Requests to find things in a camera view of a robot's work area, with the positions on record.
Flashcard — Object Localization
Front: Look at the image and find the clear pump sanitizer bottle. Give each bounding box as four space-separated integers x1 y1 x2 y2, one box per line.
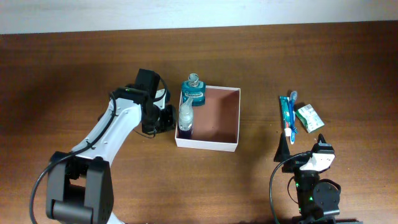
178 97 194 139

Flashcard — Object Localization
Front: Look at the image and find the teal mouthwash bottle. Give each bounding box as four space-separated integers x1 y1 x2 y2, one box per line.
182 73 206 106

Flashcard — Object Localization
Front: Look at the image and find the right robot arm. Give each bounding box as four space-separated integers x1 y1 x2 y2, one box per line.
269 133 341 223

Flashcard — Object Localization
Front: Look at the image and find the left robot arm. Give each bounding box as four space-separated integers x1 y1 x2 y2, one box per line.
44 68 176 224

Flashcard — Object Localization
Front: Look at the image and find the green white soap packet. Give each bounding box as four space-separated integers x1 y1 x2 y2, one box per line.
296 104 325 133

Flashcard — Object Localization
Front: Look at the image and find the white cardboard box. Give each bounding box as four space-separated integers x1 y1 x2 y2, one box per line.
175 85 241 152

